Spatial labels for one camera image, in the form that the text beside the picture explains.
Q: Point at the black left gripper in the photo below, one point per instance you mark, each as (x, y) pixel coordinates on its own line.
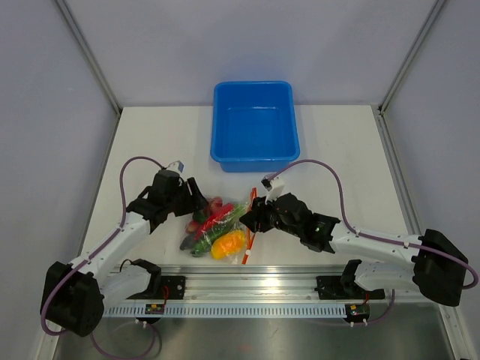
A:
(196, 198)

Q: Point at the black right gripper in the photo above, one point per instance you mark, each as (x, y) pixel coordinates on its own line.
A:
(253, 218)

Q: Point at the red yellow fake grapes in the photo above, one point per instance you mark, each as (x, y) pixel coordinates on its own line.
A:
(201, 216)

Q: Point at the yellow fake bell pepper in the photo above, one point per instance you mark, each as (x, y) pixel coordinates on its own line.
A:
(228, 244)

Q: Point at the clear zip top bag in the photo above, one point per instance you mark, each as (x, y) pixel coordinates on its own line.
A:
(241, 257)

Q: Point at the green fake cucumber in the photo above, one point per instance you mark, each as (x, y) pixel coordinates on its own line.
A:
(199, 247)

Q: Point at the red fake chili pepper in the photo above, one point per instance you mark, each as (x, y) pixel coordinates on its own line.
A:
(216, 216)

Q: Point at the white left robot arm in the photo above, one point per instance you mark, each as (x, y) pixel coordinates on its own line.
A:
(97, 262)

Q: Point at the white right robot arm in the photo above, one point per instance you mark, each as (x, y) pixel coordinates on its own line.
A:
(428, 264)

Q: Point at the blue plastic bin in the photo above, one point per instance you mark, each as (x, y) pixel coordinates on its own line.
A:
(254, 126)

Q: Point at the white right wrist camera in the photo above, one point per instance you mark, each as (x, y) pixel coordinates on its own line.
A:
(274, 187)

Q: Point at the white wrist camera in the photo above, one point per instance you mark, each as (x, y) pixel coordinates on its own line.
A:
(176, 166)
(274, 187)

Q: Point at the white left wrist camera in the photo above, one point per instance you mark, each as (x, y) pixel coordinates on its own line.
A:
(176, 166)

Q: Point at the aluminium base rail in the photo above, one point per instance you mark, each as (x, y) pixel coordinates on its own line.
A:
(248, 284)

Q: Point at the white slotted cable duct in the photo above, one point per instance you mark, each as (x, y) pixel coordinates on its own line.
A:
(219, 310)

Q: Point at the left aluminium frame post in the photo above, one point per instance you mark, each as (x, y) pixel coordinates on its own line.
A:
(87, 53)

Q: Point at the aluminium frame post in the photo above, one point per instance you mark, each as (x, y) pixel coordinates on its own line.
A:
(429, 22)
(87, 53)

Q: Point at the right aluminium frame post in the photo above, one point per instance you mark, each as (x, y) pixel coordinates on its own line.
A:
(429, 22)

